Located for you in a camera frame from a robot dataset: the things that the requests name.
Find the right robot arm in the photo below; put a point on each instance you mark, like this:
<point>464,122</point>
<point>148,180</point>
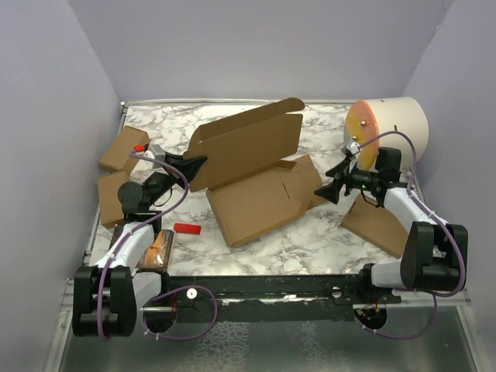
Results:
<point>435,253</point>

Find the white cylinder container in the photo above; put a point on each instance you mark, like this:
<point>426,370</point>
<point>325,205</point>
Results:
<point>391,122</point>

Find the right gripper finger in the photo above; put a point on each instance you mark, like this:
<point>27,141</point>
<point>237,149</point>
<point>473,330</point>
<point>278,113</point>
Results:
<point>331,191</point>
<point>340,170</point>

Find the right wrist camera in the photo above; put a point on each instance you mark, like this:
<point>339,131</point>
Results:
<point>351,149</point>

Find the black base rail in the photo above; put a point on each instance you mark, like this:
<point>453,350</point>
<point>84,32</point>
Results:
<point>272,298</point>

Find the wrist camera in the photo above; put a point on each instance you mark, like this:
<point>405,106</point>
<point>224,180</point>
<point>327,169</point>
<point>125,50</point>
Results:
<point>351,149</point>
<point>153,155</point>

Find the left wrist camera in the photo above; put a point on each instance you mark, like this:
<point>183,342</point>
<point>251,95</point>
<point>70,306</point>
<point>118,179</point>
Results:
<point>153,155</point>

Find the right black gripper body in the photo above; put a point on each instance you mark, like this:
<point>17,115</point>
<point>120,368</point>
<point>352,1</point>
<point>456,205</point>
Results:
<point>359,179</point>

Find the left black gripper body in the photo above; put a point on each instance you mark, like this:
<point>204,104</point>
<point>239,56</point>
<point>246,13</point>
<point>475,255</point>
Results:
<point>174,172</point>

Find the cardboard box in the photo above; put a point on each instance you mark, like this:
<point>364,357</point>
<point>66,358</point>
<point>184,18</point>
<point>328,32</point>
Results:
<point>250,182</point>
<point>110,207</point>
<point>376,226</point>
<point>116,157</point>

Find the aluminium frame profile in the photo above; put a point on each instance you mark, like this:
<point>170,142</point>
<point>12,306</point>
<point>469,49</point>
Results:
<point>419,299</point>

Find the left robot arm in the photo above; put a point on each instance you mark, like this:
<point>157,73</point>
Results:
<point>107,295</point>

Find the red flat block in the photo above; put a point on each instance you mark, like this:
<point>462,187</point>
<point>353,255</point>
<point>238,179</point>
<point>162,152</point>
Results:
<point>190,229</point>

